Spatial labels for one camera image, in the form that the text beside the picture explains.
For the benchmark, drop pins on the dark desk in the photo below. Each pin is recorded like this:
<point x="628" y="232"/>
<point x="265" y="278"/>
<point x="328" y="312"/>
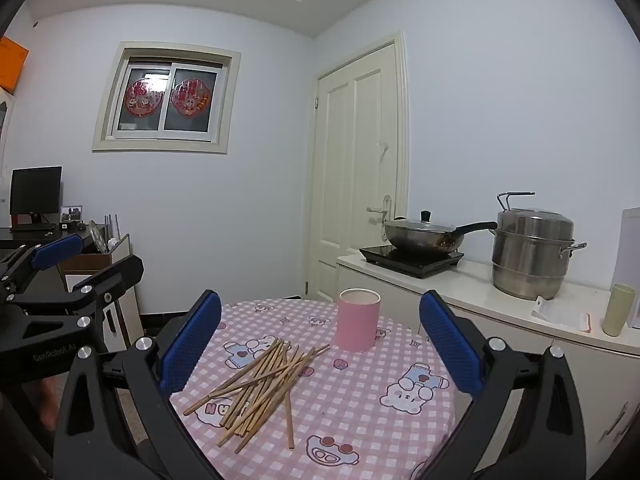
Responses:
<point x="20" y="237"/>

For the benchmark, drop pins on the orange box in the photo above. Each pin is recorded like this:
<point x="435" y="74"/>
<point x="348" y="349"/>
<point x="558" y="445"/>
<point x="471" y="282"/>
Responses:
<point x="11" y="65"/>

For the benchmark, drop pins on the cream framed window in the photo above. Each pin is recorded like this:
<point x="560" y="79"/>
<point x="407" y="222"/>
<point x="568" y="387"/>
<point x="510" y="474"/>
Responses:
<point x="165" y="145"/>

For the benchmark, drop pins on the pink checked bear tablecloth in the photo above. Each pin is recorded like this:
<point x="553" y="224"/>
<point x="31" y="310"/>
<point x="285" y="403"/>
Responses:
<point x="350" y="410"/>

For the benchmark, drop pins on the small photo frame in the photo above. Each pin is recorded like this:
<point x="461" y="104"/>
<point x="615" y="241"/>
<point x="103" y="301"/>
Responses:
<point x="71" y="213"/>

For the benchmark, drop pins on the white counter cabinet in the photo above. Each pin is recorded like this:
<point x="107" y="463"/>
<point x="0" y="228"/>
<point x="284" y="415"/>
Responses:
<point x="525" y="330"/>

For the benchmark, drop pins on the cream panel door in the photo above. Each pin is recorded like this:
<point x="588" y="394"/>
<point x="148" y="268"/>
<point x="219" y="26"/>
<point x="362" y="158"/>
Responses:
<point x="340" y="160"/>

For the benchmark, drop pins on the grey metal rods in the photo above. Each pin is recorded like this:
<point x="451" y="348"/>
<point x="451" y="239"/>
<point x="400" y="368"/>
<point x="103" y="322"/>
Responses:
<point x="117" y="225"/>

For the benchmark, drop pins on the black computer monitor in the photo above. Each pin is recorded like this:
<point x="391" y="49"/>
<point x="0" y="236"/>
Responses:
<point x="35" y="190"/>

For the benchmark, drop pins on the round silver mirror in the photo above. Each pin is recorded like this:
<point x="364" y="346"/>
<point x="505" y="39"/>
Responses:
<point x="98" y="237"/>

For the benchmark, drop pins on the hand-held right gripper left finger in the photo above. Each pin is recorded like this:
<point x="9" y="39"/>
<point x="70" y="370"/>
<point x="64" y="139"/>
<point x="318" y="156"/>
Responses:
<point x="192" y="340"/>

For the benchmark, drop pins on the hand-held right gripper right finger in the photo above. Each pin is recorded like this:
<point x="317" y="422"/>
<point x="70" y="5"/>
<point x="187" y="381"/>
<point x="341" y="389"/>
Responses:
<point x="450" y="345"/>

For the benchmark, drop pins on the white door hook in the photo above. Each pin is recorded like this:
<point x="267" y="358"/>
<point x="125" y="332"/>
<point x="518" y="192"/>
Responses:
<point x="382" y="150"/>

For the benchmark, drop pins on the steel steamer pot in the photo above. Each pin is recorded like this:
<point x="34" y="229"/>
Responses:
<point x="532" y="250"/>

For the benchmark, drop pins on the bunch of wooden chopsticks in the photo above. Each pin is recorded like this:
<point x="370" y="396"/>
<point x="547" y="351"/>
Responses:
<point x="265" y="375"/>

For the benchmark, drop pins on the pale green cup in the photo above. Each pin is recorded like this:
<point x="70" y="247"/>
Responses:
<point x="618" y="310"/>

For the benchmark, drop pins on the white appliance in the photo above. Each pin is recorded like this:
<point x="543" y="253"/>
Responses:
<point x="631" y="260"/>

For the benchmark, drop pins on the red round window decoration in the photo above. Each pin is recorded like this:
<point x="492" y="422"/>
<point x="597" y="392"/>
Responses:
<point x="143" y="100"/>
<point x="190" y="97"/>

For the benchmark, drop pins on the pink cup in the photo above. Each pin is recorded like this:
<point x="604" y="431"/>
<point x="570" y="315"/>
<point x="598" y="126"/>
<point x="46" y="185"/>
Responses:
<point x="355" y="325"/>

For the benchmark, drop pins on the glass wok lid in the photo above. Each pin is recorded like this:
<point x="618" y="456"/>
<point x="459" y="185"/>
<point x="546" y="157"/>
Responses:
<point x="425" y="227"/>

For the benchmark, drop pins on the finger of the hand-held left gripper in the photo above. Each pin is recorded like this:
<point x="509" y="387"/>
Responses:
<point x="55" y="251"/>
<point x="120" y="272"/>

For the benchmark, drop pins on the black induction cooktop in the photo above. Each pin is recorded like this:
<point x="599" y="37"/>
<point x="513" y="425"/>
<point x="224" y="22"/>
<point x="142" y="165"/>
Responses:
<point x="400" y="260"/>

